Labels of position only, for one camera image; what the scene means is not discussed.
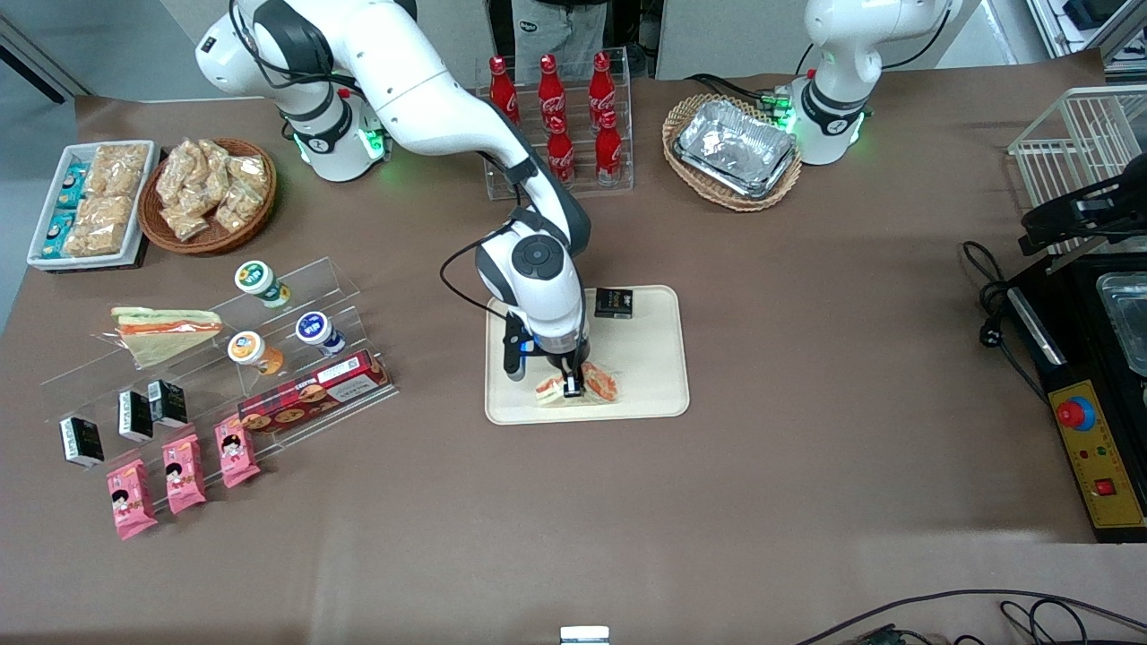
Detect aluminium foil container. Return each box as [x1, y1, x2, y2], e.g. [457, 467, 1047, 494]
[674, 148, 800, 200]
[674, 99, 798, 191]

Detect silver metal handle bar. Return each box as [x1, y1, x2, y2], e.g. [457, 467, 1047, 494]
[1008, 287, 1067, 366]

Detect clear acrylic bottle rack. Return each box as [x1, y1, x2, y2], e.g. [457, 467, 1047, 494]
[473, 47, 634, 200]

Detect grey metal profile bar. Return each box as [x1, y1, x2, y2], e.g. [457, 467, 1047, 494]
[0, 13, 91, 98]

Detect blue lid yogurt cup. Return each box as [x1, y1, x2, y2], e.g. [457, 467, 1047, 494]
[296, 311, 348, 357]

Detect teal snack packet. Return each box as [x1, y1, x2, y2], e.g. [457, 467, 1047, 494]
[56, 161, 91, 211]
[40, 211, 77, 261]

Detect white rectangular bin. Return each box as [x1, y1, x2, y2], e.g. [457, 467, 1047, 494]
[27, 141, 160, 271]

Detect orange filling sandwich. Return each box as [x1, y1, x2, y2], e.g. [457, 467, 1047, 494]
[535, 360, 621, 407]

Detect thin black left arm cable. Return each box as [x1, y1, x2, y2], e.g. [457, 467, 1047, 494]
[881, 7, 953, 71]

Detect black power cable with plug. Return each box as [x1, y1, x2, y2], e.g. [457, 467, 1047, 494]
[962, 240, 1051, 406]

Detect clear acrylic step shelf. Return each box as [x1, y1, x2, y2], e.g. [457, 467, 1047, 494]
[40, 257, 400, 507]

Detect green lid yogurt cup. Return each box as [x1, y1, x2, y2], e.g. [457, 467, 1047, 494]
[235, 260, 292, 310]

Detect red cola bottle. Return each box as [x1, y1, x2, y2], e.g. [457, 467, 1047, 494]
[537, 54, 565, 131]
[595, 110, 624, 186]
[547, 116, 576, 187]
[588, 51, 617, 126]
[488, 56, 522, 122]

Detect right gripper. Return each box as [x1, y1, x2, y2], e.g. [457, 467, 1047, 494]
[527, 333, 593, 399]

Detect dark brown wicker basket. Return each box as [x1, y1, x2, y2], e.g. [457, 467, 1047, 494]
[139, 137, 277, 256]

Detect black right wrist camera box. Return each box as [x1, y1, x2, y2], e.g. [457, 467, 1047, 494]
[502, 309, 532, 383]

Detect clear bag of tan snacks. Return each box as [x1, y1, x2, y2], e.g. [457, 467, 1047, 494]
[226, 154, 270, 194]
[160, 204, 211, 243]
[213, 184, 265, 236]
[193, 139, 236, 185]
[154, 143, 200, 209]

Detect black base under bin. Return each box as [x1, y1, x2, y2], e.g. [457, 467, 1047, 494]
[49, 242, 151, 275]

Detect steel food pan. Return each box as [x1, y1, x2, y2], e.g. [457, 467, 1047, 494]
[1095, 271, 1147, 379]

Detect pink snack packet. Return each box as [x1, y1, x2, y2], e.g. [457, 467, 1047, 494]
[106, 459, 159, 541]
[161, 434, 208, 515]
[215, 416, 262, 489]

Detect person in grey trousers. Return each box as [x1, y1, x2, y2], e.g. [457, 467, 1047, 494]
[488, 0, 646, 80]

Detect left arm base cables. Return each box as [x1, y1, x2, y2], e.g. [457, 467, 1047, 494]
[686, 72, 812, 113]

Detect long black floor cable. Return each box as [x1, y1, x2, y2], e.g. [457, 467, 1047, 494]
[793, 589, 1147, 645]

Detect cream plastic serving tray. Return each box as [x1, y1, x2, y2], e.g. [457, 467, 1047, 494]
[485, 285, 691, 426]

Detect black food warmer yellow panel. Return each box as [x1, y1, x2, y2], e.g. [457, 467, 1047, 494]
[1004, 251, 1147, 544]

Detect wrapped green orange triangle sandwich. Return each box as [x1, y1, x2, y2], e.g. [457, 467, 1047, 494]
[112, 306, 225, 370]

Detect tan rice cracker pack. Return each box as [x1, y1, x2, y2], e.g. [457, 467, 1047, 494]
[76, 195, 135, 236]
[63, 224, 126, 259]
[88, 143, 151, 198]

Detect red plaid cookie box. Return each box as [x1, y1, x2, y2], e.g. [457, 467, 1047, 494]
[237, 349, 392, 435]

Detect white wire rack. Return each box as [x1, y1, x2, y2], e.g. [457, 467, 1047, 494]
[1008, 85, 1147, 274]

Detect light wicker basket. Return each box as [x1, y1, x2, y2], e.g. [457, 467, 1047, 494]
[662, 93, 804, 213]

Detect grey metal frame shelf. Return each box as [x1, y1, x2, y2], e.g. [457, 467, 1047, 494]
[1026, 0, 1147, 71]

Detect small black carton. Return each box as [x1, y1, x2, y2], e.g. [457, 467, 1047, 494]
[147, 380, 189, 428]
[118, 391, 155, 443]
[59, 417, 105, 469]

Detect coiled black floor cable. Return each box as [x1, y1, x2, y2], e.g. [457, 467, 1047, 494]
[999, 598, 1147, 645]

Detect orange yogurt cup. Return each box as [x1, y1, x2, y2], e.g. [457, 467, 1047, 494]
[227, 331, 286, 377]

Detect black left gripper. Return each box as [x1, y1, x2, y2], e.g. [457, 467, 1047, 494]
[1020, 175, 1147, 257]

